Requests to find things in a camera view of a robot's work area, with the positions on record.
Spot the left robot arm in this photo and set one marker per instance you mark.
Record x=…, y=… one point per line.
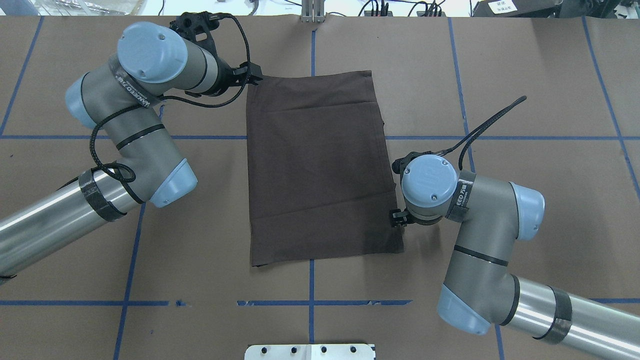
x=136, y=160

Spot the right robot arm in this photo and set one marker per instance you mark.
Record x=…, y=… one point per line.
x=478, y=290

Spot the white mounting plate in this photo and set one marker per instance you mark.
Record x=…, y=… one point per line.
x=322, y=351

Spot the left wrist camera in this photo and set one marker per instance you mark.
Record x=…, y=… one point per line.
x=197, y=28

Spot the dark brown t-shirt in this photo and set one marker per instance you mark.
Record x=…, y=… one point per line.
x=319, y=176

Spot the black box with label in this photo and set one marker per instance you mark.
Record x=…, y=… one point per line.
x=516, y=8

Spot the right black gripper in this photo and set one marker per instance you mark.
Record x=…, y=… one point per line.
x=398, y=217

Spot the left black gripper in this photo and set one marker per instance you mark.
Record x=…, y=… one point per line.
x=226, y=81

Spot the aluminium frame post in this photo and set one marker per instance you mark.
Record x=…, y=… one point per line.
x=313, y=11

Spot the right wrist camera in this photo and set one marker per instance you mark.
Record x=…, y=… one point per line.
x=399, y=165

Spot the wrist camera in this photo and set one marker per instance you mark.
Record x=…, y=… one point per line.
x=399, y=165
x=197, y=28

